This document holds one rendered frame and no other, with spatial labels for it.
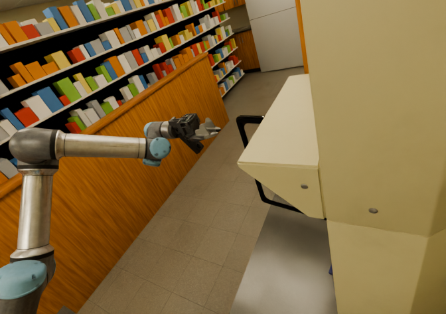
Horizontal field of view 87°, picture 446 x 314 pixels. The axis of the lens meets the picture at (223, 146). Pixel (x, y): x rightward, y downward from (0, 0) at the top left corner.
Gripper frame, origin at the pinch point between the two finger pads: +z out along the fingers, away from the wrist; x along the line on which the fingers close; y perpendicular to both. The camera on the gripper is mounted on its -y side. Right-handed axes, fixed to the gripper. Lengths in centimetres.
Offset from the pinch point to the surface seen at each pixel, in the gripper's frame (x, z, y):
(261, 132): -31.1, 32.9, 20.4
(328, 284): -26, 38, -37
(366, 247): -39, 48, 6
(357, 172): -39, 47, 20
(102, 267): -30, -152, -121
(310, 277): -26, 33, -37
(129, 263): -16, -138, -131
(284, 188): -39, 38, 16
